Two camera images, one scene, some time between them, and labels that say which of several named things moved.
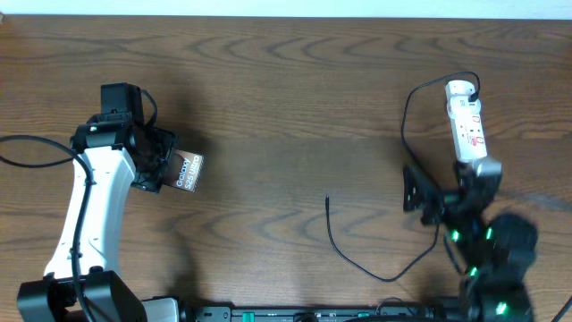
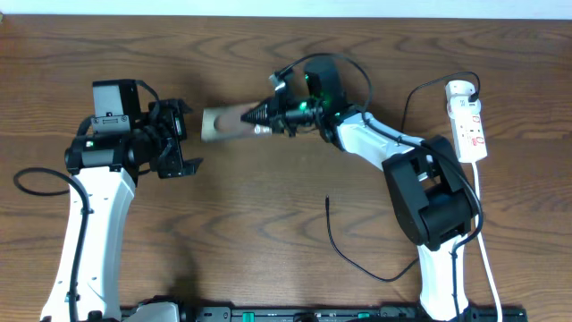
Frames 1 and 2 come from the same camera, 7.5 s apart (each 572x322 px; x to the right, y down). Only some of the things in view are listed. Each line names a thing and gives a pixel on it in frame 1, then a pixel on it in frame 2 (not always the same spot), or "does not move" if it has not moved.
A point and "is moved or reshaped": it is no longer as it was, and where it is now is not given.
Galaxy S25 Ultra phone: (182, 170) is moved or reshaped
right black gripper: (441, 201) → (274, 114)
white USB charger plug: (458, 93) does not move
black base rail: (328, 313) does not move
